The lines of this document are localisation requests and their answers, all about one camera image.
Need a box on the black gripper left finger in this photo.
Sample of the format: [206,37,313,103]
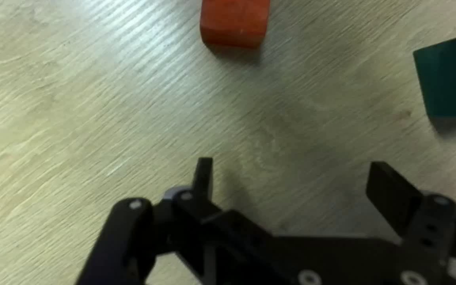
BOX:
[74,156,225,285]

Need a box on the orange block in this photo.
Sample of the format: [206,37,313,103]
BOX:
[198,0,271,53]

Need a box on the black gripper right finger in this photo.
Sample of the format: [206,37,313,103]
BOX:
[364,160,456,285]

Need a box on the green block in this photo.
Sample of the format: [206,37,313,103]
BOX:
[412,29,456,121]

